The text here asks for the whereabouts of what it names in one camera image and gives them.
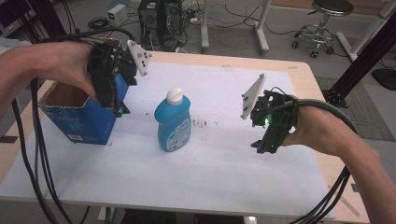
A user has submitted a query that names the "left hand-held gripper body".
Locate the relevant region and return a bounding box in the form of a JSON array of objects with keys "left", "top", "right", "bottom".
[{"left": 88, "top": 38, "right": 152, "bottom": 108}]

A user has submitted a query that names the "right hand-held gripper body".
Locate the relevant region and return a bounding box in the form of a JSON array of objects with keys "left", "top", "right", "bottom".
[{"left": 240, "top": 73, "right": 299, "bottom": 155}]

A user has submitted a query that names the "person's left hand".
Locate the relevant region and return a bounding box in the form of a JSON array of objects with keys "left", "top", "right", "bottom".
[{"left": 39, "top": 40, "right": 98, "bottom": 99}]

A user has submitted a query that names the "person's right hand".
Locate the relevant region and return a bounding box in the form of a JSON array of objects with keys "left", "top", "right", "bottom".
[{"left": 280, "top": 94, "right": 347, "bottom": 157}]

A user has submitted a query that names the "blue cardboard box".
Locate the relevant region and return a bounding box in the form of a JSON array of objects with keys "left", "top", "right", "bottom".
[{"left": 37, "top": 46, "right": 131, "bottom": 147}]

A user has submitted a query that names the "small white device box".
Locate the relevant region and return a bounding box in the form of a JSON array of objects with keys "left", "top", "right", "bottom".
[{"left": 106, "top": 3, "right": 129, "bottom": 26}]

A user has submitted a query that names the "blue bottle with white cap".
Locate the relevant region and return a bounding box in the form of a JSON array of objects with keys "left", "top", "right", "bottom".
[{"left": 153, "top": 87, "right": 192, "bottom": 153}]

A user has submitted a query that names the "white table mat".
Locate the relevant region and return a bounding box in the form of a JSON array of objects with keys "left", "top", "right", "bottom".
[{"left": 0, "top": 61, "right": 336, "bottom": 219}]

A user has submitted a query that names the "black computer tower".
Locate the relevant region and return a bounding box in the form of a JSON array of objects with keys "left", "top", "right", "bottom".
[{"left": 137, "top": 0, "right": 185, "bottom": 51}]

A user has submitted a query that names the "grey floor mat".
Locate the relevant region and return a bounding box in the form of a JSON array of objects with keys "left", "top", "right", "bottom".
[{"left": 315, "top": 76, "right": 396, "bottom": 143}]

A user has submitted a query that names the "white metal stand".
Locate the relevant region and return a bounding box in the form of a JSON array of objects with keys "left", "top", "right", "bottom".
[{"left": 200, "top": 0, "right": 271, "bottom": 54}]

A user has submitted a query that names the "black metal stand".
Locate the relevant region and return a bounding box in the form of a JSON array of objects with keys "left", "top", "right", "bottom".
[{"left": 321, "top": 11, "right": 396, "bottom": 109}]

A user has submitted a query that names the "dark monitor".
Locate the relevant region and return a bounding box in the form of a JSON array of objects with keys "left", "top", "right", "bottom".
[{"left": 0, "top": 0, "right": 37, "bottom": 38}]

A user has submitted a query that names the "chrome swivel stool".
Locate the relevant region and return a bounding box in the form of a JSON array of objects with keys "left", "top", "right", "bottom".
[{"left": 290, "top": 0, "right": 355, "bottom": 60}]

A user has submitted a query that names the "black round stand base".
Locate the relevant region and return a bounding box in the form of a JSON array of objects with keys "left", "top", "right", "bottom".
[{"left": 371, "top": 68, "right": 396, "bottom": 91}]

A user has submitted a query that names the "coiled black cable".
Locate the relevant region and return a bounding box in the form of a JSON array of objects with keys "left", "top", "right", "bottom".
[{"left": 87, "top": 16, "right": 110, "bottom": 31}]

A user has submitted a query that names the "dark grey cable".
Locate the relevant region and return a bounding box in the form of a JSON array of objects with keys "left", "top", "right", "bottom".
[{"left": 266, "top": 98, "right": 359, "bottom": 135}]

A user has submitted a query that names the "white metal frame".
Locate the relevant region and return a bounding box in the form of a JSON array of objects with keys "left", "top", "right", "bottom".
[{"left": 335, "top": 0, "right": 396, "bottom": 63}]

